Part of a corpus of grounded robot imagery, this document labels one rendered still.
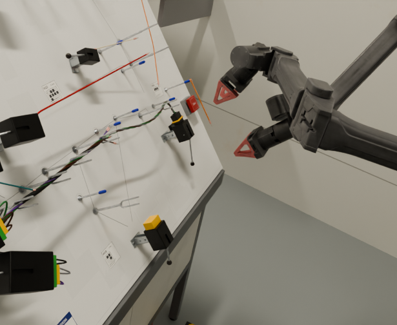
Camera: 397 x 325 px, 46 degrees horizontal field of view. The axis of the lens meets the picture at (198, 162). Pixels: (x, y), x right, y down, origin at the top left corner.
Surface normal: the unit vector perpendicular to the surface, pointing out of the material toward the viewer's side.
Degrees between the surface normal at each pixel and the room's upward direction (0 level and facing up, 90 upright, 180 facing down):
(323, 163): 90
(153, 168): 52
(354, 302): 0
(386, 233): 90
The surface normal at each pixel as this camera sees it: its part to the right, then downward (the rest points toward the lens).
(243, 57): -0.59, 0.21
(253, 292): 0.18, -0.83
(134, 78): 0.83, -0.23
